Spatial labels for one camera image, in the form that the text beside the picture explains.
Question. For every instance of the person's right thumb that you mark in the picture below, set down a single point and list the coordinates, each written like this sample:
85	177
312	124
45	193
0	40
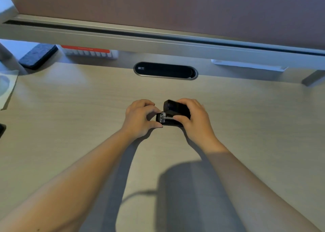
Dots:
180	119

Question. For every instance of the person's right hand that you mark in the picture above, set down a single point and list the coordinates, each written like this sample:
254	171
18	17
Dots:
198	124

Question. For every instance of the white paper sheet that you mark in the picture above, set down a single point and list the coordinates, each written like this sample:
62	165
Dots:
6	87

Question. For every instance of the person's left forearm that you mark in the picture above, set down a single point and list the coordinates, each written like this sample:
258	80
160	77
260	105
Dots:
71	186

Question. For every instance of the black flat object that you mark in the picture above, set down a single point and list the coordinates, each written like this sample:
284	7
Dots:
2	130

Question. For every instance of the dark grey felt pad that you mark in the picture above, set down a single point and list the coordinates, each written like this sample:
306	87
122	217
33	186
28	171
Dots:
38	56

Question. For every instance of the white flat tray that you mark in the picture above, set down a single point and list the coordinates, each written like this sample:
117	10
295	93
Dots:
248	65

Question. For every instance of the white box with red label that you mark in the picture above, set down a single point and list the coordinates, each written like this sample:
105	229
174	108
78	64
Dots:
88	52

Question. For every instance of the person's left hand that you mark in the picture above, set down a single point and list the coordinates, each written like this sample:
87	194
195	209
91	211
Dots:
137	117

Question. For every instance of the brown desk partition panel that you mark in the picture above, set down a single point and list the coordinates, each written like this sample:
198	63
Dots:
177	8

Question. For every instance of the black stapler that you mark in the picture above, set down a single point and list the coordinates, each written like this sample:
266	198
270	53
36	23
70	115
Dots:
175	108

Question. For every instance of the person's right forearm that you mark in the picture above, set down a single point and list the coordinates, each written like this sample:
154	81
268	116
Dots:
251	191

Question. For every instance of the person's left thumb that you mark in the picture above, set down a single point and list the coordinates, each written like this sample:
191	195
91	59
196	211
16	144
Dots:
155	125

